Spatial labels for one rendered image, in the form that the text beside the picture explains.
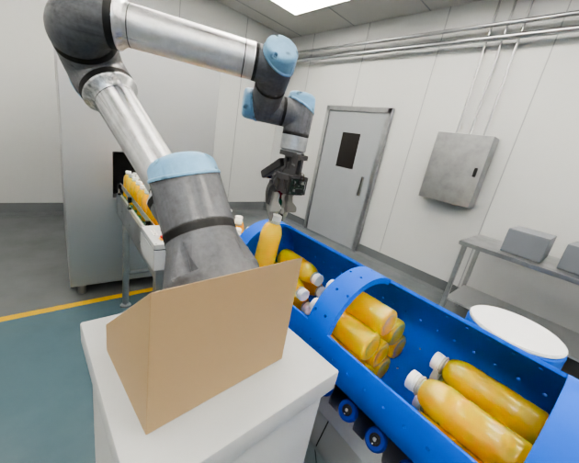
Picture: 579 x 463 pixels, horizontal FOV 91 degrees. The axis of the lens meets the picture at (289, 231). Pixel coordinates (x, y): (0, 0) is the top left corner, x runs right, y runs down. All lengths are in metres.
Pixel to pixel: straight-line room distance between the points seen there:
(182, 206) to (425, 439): 0.53
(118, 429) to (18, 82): 4.70
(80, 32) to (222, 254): 0.50
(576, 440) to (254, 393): 0.42
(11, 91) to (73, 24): 4.24
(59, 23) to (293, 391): 0.75
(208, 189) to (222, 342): 0.22
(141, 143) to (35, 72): 4.31
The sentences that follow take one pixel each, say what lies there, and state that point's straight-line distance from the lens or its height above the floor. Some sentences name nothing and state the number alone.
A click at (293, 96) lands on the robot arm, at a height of 1.61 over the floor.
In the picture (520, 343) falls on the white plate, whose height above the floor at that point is 1.04.
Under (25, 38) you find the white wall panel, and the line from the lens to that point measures 4.99.
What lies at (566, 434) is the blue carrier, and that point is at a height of 1.21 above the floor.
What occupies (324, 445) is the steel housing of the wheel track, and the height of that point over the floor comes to 0.86.
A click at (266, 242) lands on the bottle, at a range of 0.87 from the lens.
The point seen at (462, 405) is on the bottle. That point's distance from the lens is 0.63.
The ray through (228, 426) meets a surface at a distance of 0.44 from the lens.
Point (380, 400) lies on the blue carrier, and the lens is 0.62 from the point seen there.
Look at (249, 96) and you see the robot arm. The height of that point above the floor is 1.59.
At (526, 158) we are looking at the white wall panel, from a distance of 4.02.
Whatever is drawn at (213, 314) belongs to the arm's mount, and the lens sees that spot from 0.37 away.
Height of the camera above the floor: 1.50
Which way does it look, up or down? 17 degrees down
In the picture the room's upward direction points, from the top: 10 degrees clockwise
